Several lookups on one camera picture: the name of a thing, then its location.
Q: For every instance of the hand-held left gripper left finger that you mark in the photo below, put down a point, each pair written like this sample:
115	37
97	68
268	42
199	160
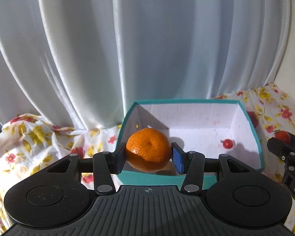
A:
120	158

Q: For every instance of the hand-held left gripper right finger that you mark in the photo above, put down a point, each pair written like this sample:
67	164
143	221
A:
178	159

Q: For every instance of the red cherry tomato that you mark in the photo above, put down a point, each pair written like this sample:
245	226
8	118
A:
281	136
228	143

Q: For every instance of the orange mandarin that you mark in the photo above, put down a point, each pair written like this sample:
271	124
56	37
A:
148	150

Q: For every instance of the teal cardboard box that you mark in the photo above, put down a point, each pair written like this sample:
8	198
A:
199	127

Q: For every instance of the white floral cloth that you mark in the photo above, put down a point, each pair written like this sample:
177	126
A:
34	132

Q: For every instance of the white curtain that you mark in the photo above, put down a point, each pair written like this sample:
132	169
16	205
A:
113	41

